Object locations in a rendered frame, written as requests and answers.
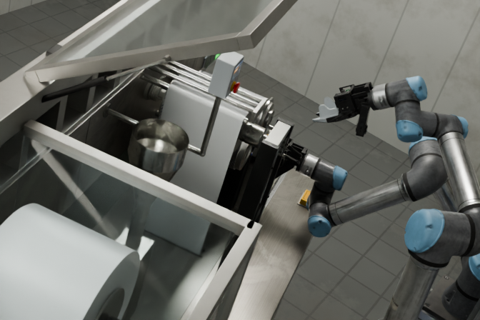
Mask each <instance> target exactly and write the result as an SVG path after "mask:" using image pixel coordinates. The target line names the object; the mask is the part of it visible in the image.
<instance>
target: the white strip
mask: <svg viewBox="0 0 480 320"><path fill-rule="evenodd" d="M139 78H140V79H142V80H144V81H147V82H149V83H151V84H153V85H155V86H158V87H160V88H163V89H165V90H167V93H166V98H165V102H164V107H163V110H162V113H161V118H160V119H163V120H166V121H170V122H172V123H174V124H176V125H178V126H180V127H181V128H182V129H183V130H184V131H185V132H186V133H187V135H188V137H189V144H190V145H192V146H195V147H196V148H198V149H201V145H202V142H203V140H204V135H205V132H206V128H207V125H208V122H209V118H210V116H211V111H212V108H213V105H214V101H213V100H211V99H208V98H206V97H204V96H202V95H199V94H197V93H194V92H192V91H190V90H188V89H185V88H184V87H181V86H179V85H176V84H174V83H171V84H168V83H166V82H164V81H162V80H159V79H157V78H154V77H152V76H150V75H148V74H145V73H143V72H142V73H141V75H140V77H139ZM245 116H246V115H245V114H243V113H240V112H238V111H236V110H233V109H231V108H229V107H227V106H224V105H222V104H220V106H219V110H218V114H217V116H216V121H215V123H214V127H213V130H212V133H211V137H210V139H209V144H208V146H207V150H206V155H205V156H203V157H201V156H199V155H198V154H195V153H193V152H191V151H188V150H187V152H186V156H185V159H184V163H183V165H182V167H181V168H180V169H179V170H178V172H177V173H176V174H175V176H174V177H173V179H172V180H171V181H170V182H169V183H171V184H174V185H176V186H178V187H180V188H182V189H185V190H187V191H189V192H191V193H193V194H196V195H197V196H200V197H202V198H204V199H206V200H208V201H211V202H213V203H215V204H216V203H217V200H218V197H219V194H220V191H221V187H222V184H223V182H224V178H225V176H226V172H227V169H228V166H229V162H230V160H231V156H232V154H233V151H234V147H235V144H236V140H237V138H238V135H239V132H240V129H241V125H242V124H244V125H246V124H247V122H248V120H249V119H248V118H246V117H245Z"/></svg>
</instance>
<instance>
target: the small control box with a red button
mask: <svg viewBox="0 0 480 320"><path fill-rule="evenodd" d="M243 60H244V56H243V55H241V54H238V53H236V52H229V53H224V54H221V55H220V56H219V57H218V58H217V60H216V63H215V67H214V71H213V74H212V77H211V81H210V84H209V88H208V92H209V93H210V94H213V95H215V96H217V97H220V98H222V99H225V98H226V97H227V96H228V95H229V94H230V93H231V92H232V91H233V90H234V91H233V93H234V94H236V93H237V91H238V90H239V87H240V83H239V82H237V79H238V76H239V72H240V70H241V65H242V63H243Z"/></svg>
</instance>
